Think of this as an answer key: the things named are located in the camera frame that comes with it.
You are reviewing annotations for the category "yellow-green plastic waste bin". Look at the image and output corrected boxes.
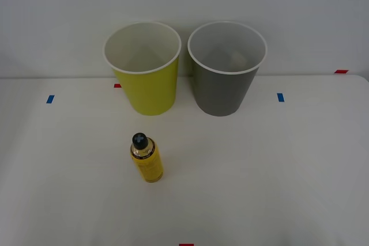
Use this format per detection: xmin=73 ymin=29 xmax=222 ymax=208
xmin=103 ymin=21 xmax=183 ymax=116

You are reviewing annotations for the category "yellow bottle with black cap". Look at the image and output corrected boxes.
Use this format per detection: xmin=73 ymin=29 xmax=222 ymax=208
xmin=129 ymin=133 xmax=165 ymax=184

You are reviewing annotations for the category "grey plastic waste bin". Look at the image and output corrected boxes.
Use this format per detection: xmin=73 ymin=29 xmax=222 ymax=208
xmin=187 ymin=20 xmax=268 ymax=117

